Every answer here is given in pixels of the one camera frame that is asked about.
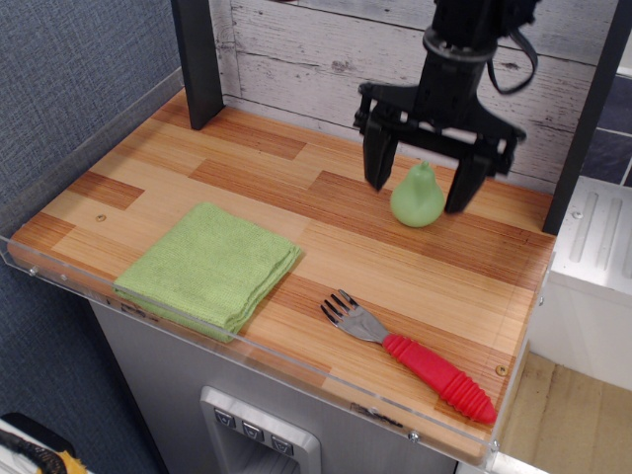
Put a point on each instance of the left dark vertical post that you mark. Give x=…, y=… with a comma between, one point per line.
x=197, y=51

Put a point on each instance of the dark vertical post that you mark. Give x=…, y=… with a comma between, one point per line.
x=197, y=51
x=603, y=77

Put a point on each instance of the white toy sink unit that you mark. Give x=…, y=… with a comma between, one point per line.
x=583, y=317

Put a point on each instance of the silver dispenser button panel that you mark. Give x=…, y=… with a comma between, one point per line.
x=247, y=439

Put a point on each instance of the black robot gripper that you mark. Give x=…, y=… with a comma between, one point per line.
x=441, y=114

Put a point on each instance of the green folded rag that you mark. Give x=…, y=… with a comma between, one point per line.
x=209, y=272

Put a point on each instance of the red handled metal fork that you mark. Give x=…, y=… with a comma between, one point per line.
x=454, y=386

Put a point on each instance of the right dark vertical post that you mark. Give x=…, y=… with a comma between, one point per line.
x=603, y=77

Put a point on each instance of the yellow black object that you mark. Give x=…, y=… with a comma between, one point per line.
x=29, y=447

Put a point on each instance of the grey toy fridge cabinet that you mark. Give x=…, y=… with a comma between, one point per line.
x=165, y=366

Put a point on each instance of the green toy pear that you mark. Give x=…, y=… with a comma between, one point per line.
x=418, y=201

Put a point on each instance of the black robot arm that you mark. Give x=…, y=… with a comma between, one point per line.
x=478, y=20

